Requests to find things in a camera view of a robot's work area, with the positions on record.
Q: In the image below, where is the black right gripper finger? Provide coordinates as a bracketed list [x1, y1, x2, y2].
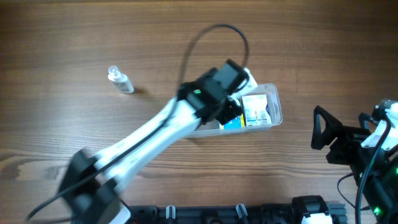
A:
[358, 113, 373, 129]
[311, 105, 343, 150]

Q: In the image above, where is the blue yellow cough drops bag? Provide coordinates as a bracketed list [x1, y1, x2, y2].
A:
[219, 114, 245, 129]

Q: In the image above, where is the white lotion bottle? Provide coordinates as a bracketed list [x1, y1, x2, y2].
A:
[108, 65, 134, 94]

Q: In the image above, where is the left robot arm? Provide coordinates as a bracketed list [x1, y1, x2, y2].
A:
[58, 60, 253, 223]

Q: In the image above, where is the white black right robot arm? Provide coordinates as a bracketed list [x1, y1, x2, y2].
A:
[311, 100, 397, 223]

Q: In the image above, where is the clear plastic container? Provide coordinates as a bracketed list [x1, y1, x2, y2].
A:
[188, 83, 283, 138]

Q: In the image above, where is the black right camera cable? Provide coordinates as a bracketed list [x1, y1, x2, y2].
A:
[336, 118, 392, 224]

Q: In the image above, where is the black camera cable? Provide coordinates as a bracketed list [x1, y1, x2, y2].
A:
[26, 24, 250, 223]
[336, 118, 392, 224]

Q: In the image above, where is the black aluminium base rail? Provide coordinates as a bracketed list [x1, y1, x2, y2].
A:
[124, 202, 348, 224]

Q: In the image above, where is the black left camera cable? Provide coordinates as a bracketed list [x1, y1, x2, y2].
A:
[26, 24, 250, 223]

